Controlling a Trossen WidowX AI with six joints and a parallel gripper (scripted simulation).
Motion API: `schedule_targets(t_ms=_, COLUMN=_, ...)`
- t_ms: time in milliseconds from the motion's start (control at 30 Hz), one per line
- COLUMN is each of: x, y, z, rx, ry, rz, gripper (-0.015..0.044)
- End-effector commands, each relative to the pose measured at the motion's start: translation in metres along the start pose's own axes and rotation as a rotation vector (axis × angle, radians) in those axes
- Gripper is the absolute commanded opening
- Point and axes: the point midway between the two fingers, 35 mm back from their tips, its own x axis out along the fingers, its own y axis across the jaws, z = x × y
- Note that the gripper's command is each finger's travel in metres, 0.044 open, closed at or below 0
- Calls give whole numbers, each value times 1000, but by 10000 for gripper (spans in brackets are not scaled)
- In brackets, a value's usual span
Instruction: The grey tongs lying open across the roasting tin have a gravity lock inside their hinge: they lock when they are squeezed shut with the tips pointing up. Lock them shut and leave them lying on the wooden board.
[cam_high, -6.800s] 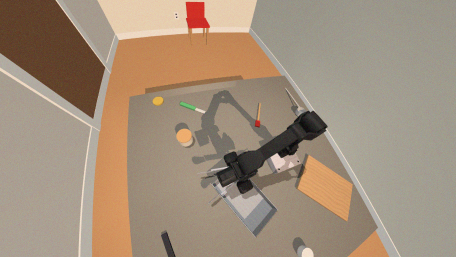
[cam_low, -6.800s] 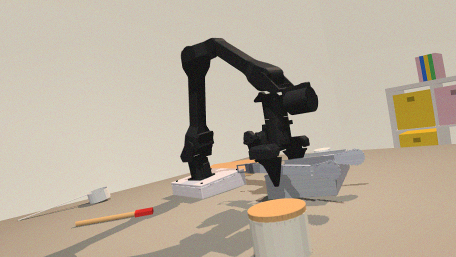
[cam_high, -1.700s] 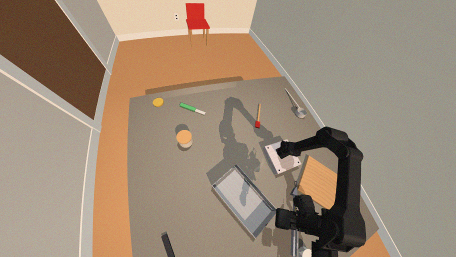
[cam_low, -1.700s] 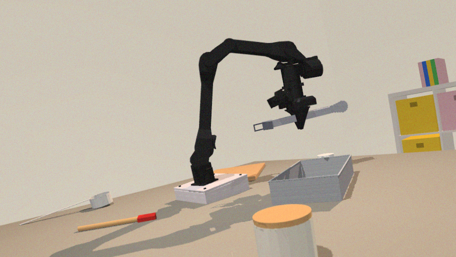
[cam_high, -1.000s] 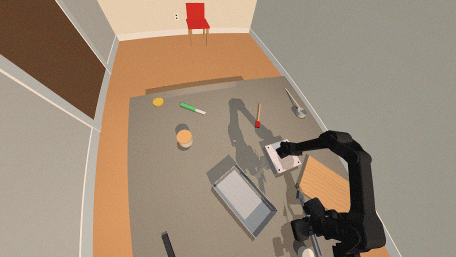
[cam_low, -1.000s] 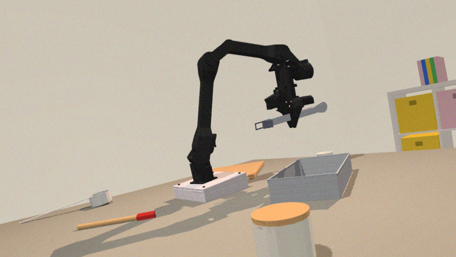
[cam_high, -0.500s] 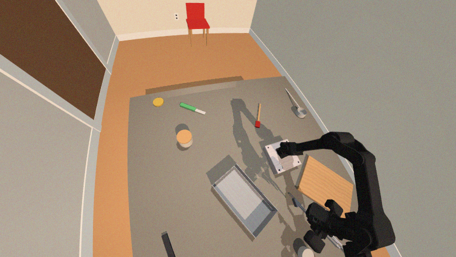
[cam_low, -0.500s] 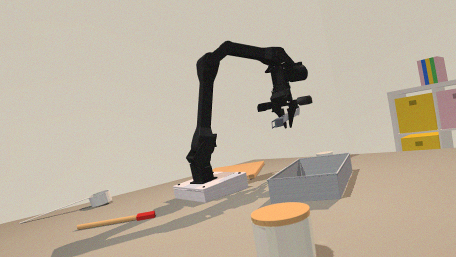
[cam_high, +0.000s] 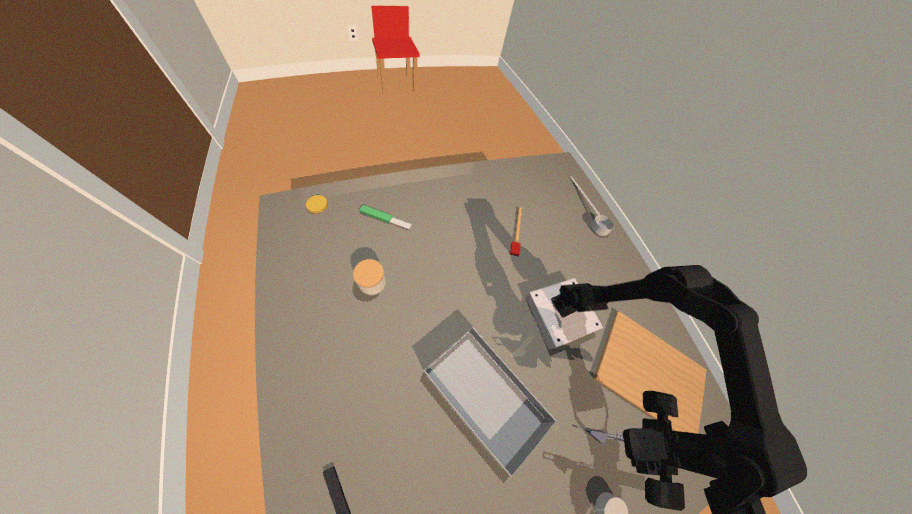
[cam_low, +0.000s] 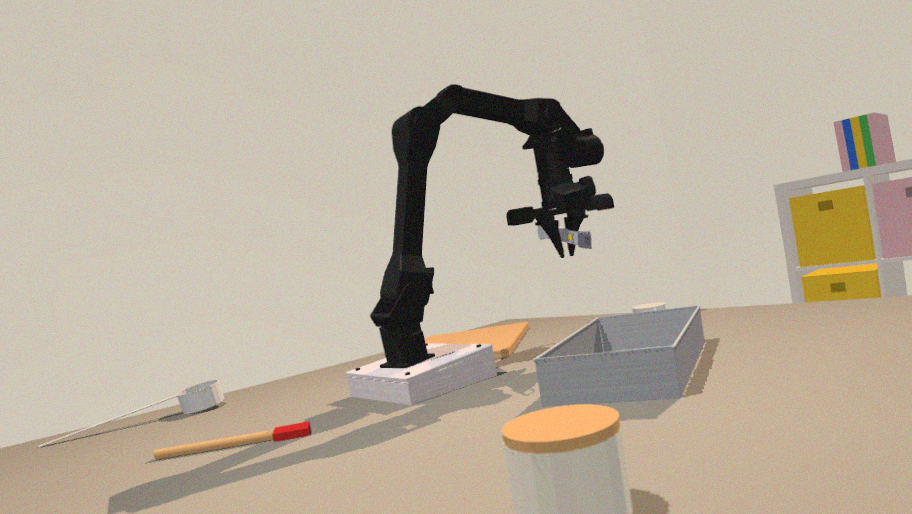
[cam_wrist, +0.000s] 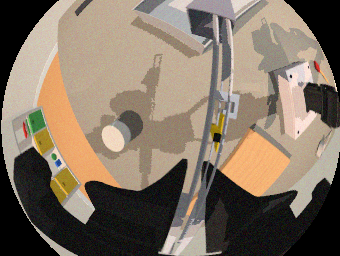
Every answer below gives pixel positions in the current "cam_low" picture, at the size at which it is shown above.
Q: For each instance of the light wooden board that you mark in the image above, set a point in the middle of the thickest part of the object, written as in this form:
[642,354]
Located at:
[503,338]

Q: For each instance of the grey rectangular tin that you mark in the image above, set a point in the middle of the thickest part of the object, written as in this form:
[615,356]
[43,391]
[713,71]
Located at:
[623,358]

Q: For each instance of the white cylindrical container with orange lid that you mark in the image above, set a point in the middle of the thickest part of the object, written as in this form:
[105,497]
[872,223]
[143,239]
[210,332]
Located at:
[567,460]

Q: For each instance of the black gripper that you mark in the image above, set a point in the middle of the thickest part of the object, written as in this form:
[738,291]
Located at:
[545,216]

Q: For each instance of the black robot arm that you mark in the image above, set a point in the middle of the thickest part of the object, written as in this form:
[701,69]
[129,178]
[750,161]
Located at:
[407,283]

